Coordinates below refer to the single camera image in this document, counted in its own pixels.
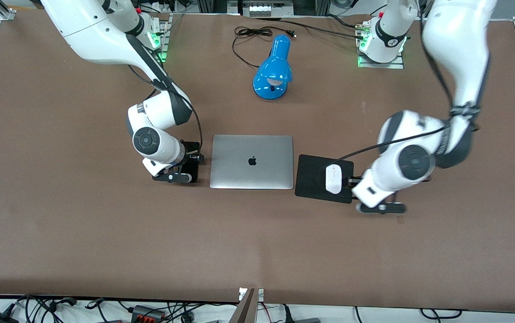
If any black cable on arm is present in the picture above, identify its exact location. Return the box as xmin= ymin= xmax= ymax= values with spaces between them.
xmin=331 ymin=9 xmax=482 ymax=164
xmin=127 ymin=45 xmax=204 ymax=157

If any black looped floor cable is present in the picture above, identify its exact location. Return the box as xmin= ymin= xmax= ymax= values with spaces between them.
xmin=420 ymin=309 xmax=462 ymax=320

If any white computer mouse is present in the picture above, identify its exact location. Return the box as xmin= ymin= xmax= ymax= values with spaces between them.
xmin=326 ymin=164 xmax=343 ymax=195

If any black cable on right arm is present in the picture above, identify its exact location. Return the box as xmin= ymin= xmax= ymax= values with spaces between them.
xmin=127 ymin=45 xmax=204 ymax=157

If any white post bracket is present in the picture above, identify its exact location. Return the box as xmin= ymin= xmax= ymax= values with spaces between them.
xmin=238 ymin=288 xmax=264 ymax=301

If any thick black table cable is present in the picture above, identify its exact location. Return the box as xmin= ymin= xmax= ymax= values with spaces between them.
xmin=257 ymin=17 xmax=366 ymax=40

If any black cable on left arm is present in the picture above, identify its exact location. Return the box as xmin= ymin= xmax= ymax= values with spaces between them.
xmin=331 ymin=9 xmax=482 ymax=164

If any blue desk lamp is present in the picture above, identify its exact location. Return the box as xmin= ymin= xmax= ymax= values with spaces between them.
xmin=253 ymin=35 xmax=293 ymax=101

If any black device with red connectors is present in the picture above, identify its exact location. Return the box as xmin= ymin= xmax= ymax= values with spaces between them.
xmin=131 ymin=305 xmax=167 ymax=322

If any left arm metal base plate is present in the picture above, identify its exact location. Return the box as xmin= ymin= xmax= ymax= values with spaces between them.
xmin=357 ymin=20 xmax=405 ymax=69

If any black mouse pad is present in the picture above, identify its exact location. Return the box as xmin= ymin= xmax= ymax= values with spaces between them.
xmin=295 ymin=154 xmax=361 ymax=204

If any wedge-shaped camera post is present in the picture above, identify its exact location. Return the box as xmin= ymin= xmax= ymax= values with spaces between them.
xmin=228 ymin=288 xmax=258 ymax=323

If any white power strip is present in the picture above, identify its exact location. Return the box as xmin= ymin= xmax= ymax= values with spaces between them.
xmin=248 ymin=4 xmax=285 ymax=17

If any black lamp power cord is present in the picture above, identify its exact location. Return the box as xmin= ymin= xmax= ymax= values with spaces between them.
xmin=232 ymin=26 xmax=297 ymax=69

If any silver closed laptop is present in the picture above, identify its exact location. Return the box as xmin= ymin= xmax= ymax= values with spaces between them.
xmin=209 ymin=135 xmax=294 ymax=190

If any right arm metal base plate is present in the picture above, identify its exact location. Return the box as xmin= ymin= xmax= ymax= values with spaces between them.
xmin=147 ymin=13 xmax=171 ymax=62

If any black smartphone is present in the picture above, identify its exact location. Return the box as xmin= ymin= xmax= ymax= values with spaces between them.
xmin=180 ymin=142 xmax=200 ymax=183

